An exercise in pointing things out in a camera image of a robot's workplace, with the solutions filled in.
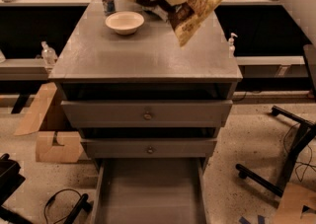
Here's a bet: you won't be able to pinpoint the brown chip bag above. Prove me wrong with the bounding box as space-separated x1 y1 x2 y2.
128 0 222 46

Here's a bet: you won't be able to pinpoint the grey drawer cabinet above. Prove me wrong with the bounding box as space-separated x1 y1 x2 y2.
48 0 243 170

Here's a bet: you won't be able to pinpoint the grey top drawer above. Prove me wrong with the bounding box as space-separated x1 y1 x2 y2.
61 101 232 128

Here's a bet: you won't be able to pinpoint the grey middle drawer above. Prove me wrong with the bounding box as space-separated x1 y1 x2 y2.
81 138 217 159

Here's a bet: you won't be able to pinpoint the grey open bottom drawer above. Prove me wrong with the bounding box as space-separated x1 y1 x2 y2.
89 158 208 224

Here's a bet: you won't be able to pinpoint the white bowl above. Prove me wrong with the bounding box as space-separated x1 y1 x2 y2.
105 11 144 36

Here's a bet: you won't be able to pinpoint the white pump bottle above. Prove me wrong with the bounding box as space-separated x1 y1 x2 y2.
228 33 238 57

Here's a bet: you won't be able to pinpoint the clear sanitizer bottle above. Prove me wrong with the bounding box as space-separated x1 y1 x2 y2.
41 41 58 66

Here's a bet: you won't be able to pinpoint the black stand base right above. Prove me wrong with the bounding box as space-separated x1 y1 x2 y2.
234 105 316 198

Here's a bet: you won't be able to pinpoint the cardboard box flaps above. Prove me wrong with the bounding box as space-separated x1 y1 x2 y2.
15 82 83 163

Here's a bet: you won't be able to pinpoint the black stand leg left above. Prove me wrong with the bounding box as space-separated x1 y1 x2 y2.
63 193 92 224

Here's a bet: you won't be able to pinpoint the cardboard piece bottom right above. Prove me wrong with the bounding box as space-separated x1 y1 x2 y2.
272 183 316 224

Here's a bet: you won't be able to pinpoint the black equipment left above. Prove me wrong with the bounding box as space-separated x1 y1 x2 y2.
0 153 32 224

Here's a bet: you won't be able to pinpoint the black floor cable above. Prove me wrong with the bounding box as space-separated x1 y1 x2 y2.
42 187 83 224

